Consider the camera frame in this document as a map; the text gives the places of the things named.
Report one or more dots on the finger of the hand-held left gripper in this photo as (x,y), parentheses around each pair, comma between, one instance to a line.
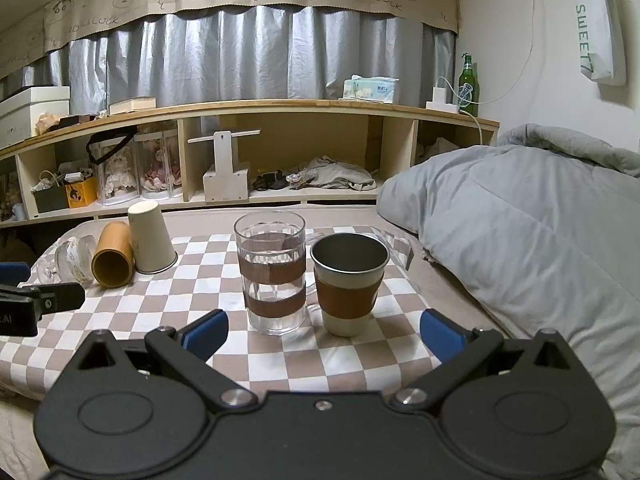
(55,296)
(12,273)

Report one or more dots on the grey duvet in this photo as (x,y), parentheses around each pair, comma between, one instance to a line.
(525,240)

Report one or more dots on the cream paper cup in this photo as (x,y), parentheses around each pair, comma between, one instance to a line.
(150,240)

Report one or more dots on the white wooden stand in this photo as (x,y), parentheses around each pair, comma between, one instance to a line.
(226,175)

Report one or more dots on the clear faceted glass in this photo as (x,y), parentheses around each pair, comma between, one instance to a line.
(396,247)

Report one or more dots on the grey crumpled cloth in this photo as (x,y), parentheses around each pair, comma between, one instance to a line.
(340,174)

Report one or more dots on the dark brown box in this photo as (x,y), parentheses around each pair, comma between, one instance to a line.
(77,121)

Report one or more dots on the white charger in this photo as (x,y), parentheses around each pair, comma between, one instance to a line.
(442,96)

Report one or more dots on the grey cup brown sleeve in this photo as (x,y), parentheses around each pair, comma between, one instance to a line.
(350,290)

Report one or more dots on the wooden shelf unit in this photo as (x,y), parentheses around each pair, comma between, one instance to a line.
(280,112)

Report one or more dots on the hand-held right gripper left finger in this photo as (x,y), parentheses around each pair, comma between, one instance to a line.
(206,334)

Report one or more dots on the silver grey curtain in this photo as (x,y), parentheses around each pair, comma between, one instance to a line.
(240,55)

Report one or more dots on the black small items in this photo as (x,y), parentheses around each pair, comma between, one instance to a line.
(267,180)

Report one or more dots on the clear doll display case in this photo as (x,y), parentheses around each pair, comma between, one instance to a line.
(119,180)
(159,167)

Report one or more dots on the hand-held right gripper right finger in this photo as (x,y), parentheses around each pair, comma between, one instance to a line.
(441,334)

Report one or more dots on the white hanging bag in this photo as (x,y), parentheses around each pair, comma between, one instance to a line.
(595,30)

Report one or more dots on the white power strip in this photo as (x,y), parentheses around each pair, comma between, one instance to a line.
(442,107)

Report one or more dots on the cream book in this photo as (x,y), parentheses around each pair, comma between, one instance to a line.
(132,105)

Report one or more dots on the clear stemmed glass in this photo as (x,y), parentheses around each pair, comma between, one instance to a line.
(72,259)

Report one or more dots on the green glass bottle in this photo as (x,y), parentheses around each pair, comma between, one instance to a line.
(468,87)

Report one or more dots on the brown bamboo cup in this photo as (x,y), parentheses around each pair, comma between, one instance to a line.
(114,260)

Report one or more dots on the tissue pack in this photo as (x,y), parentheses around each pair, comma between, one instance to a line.
(371,88)

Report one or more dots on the white storage box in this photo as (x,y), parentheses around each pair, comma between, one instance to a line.
(30,115)

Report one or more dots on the pink seashell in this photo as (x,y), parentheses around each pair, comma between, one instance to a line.
(47,123)

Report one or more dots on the clear glass cup brown bands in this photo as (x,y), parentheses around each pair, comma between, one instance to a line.
(272,275)

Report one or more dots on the yellow box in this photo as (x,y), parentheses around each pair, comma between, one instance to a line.
(82,194)

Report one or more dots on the brown white checkered cloth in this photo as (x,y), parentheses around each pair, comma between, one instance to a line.
(200,280)

